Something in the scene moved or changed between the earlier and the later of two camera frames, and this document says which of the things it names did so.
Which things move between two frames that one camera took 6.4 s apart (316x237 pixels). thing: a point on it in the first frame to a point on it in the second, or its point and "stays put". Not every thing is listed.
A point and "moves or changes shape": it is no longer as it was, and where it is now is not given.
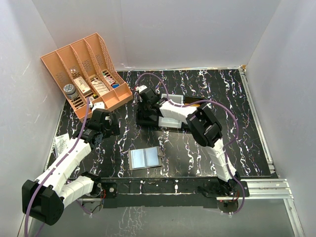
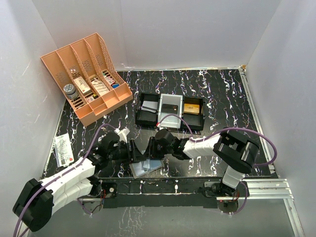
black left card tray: x=142 y=120 stays put
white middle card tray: x=176 y=99 stays put
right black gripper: x=141 y=103 to x=150 y=152
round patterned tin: x=70 y=91 stays put
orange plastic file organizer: x=87 y=73 stays put
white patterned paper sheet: x=61 y=143 stays put
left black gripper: x=112 y=129 to x=135 y=154
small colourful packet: x=109 y=80 stays put
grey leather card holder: x=141 y=158 moves or changes shape
